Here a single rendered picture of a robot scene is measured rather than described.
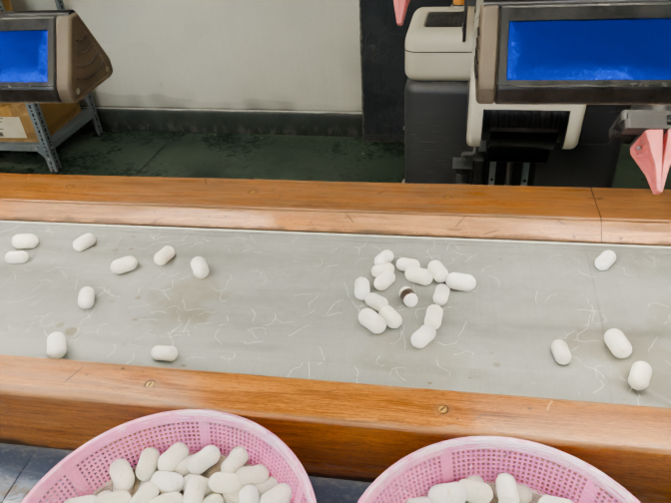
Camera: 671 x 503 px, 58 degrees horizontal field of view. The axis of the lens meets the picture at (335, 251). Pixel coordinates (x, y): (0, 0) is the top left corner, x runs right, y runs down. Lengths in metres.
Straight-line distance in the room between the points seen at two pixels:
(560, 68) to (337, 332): 0.39
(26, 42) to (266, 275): 0.40
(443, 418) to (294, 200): 0.45
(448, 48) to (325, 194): 0.69
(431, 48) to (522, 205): 0.70
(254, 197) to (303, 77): 1.96
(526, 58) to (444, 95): 1.06
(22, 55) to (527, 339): 0.59
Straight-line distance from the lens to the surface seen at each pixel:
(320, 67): 2.85
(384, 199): 0.92
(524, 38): 0.52
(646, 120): 0.89
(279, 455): 0.60
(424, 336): 0.70
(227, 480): 0.61
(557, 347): 0.71
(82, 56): 0.63
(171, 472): 0.63
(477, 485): 0.60
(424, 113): 1.60
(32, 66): 0.63
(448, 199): 0.92
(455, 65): 1.55
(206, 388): 0.66
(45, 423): 0.76
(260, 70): 2.93
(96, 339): 0.80
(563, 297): 0.80
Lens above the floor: 1.24
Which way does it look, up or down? 35 degrees down
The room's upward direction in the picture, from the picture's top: 4 degrees counter-clockwise
